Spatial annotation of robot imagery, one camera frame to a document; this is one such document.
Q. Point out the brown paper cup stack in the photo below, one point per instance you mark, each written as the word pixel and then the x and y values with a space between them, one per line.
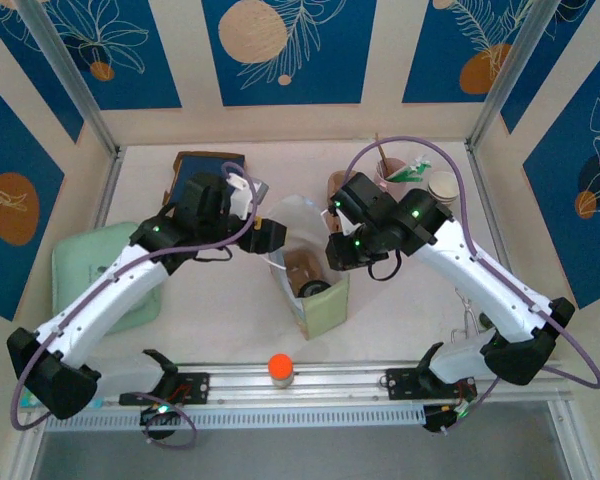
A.
pixel 442 185

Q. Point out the black cup lid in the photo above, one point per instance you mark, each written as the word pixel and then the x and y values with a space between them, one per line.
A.
pixel 312 289

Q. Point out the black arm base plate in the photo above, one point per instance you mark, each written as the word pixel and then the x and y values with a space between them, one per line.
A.
pixel 400 382
pixel 196 387

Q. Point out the mint green zip pouch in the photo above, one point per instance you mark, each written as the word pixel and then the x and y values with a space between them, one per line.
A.
pixel 75 270

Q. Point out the light blue snack packet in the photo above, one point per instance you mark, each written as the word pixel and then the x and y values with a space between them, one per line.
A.
pixel 27 400

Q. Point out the green white wrapped straw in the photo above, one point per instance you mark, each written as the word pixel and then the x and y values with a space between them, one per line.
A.
pixel 422 162
pixel 405 174

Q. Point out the wooden stirrer stick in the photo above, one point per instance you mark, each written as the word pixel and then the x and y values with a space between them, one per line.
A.
pixel 381 150

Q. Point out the dark blue napkin stack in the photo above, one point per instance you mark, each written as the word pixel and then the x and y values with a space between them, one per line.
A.
pixel 215 167

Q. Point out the brown cardboard napkin tray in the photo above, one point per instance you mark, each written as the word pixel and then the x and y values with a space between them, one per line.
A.
pixel 210 153

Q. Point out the brown pulp cup carrier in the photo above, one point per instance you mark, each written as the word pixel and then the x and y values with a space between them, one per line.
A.
pixel 300 265
pixel 336 182

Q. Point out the pink holder cup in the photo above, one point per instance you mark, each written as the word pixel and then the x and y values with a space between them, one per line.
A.
pixel 399 186

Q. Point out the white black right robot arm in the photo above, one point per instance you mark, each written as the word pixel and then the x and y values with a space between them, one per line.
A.
pixel 480 280

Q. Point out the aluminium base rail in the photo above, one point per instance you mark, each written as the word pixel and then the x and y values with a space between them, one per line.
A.
pixel 330 385

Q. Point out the aluminium frame post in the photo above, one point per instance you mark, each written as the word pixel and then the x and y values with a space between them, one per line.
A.
pixel 65 75
pixel 515 75

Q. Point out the aluminium table edge rail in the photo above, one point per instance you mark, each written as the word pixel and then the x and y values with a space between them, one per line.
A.
pixel 109 190
pixel 482 180

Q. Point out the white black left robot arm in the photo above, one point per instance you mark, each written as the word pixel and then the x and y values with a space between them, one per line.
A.
pixel 105 295

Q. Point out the orange capped small bottle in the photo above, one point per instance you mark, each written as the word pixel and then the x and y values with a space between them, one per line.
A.
pixel 280 366

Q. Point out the white green paper bag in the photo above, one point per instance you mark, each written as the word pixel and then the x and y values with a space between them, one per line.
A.
pixel 325 312

